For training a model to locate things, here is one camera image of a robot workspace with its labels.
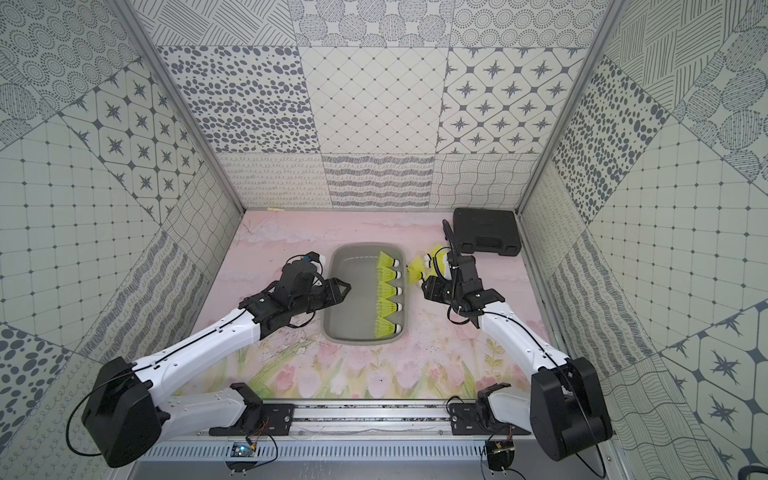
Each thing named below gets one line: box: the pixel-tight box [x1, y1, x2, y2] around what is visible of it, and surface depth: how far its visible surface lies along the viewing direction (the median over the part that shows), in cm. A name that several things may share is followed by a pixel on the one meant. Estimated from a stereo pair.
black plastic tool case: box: [452, 208, 522, 256], surface depth 112 cm
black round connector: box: [486, 440, 515, 471], surface depth 74 cm
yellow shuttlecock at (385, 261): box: [378, 250, 400, 268], surface depth 104 cm
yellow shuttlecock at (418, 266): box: [407, 253, 432, 284], surface depth 102 cm
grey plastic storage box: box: [322, 242, 409, 345], surface depth 97 cm
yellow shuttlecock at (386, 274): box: [377, 266, 402, 284], surface depth 101 cm
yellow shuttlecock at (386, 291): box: [377, 281, 403, 300], surface depth 96 cm
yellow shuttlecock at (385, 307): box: [376, 298, 403, 318], surface depth 94 cm
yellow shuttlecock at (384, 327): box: [374, 317, 402, 338], surface depth 89 cm
